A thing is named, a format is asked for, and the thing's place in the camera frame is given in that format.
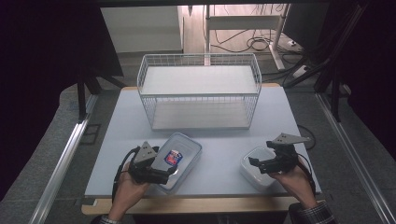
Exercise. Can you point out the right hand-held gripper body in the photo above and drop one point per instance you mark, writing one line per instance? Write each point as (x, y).
(281, 155)

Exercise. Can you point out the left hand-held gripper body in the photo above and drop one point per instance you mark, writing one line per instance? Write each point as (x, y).
(145, 155)

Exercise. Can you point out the white plastic container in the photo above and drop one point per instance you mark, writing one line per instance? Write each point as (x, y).
(253, 177)

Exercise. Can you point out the clear plastic container with lid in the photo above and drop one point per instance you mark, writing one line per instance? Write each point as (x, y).
(186, 149)

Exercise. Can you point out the person's right hand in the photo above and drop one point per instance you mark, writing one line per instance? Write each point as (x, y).
(295, 183)

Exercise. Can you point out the person's left hand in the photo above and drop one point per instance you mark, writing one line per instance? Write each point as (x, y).
(132, 186)

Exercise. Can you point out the pale blue table mat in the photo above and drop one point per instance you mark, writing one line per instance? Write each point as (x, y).
(218, 152)

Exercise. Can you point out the white power strip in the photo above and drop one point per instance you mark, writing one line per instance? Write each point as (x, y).
(300, 71)

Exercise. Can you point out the black metal stand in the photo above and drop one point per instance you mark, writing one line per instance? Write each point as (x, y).
(82, 96)
(336, 77)

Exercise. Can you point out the white cabinet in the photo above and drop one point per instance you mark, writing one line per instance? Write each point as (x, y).
(143, 28)

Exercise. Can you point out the dark curtain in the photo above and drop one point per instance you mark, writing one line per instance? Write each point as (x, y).
(373, 71)
(40, 77)

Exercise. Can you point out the dark monitor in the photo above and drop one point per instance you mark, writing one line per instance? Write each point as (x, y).
(306, 25)

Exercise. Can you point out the aluminium rail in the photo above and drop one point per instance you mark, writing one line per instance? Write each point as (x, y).
(62, 161)
(355, 155)

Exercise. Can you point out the white desk frame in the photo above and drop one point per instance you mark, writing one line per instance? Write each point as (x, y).
(243, 21)

